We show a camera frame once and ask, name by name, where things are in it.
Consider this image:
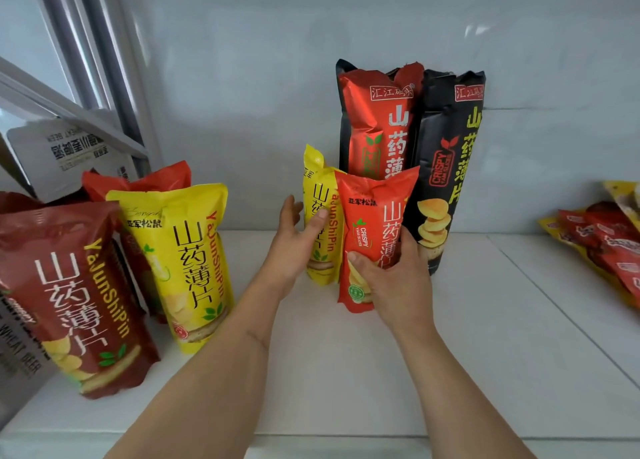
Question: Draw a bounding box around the tall red chip bag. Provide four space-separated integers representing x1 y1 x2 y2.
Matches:
338 62 426 180

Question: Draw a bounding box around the small red chip bag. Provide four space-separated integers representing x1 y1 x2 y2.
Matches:
334 165 421 315

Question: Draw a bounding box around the person's right hand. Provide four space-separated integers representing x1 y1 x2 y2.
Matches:
346 226 437 337

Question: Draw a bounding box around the small yellow chip bag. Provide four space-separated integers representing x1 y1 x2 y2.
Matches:
303 144 347 287

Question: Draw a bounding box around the pile of red snack packets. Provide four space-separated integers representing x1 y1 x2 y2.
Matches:
538 180 640 310

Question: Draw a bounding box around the person's left forearm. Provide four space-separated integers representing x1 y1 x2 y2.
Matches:
106 274 288 459

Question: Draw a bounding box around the white window frame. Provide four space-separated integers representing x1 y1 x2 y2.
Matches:
0 0 163 174

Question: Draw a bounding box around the grey printed carton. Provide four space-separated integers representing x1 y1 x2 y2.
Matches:
0 294 58 427

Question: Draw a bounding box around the dark red chip bag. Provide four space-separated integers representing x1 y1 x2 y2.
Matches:
0 200 161 400

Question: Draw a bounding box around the person's right forearm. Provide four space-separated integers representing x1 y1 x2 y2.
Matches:
390 319 537 459

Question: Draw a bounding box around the large yellow chip bag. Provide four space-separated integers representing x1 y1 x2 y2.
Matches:
106 183 235 356

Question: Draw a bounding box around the large red chip bag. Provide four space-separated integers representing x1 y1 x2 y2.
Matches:
82 160 193 324

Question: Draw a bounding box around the white printed cardboard box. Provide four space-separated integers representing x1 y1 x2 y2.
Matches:
7 117 147 204

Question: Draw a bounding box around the person's left hand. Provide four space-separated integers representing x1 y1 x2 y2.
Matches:
259 195 329 300

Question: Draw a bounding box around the tall black chip bag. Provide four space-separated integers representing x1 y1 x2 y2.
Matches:
402 69 487 276
335 59 353 174

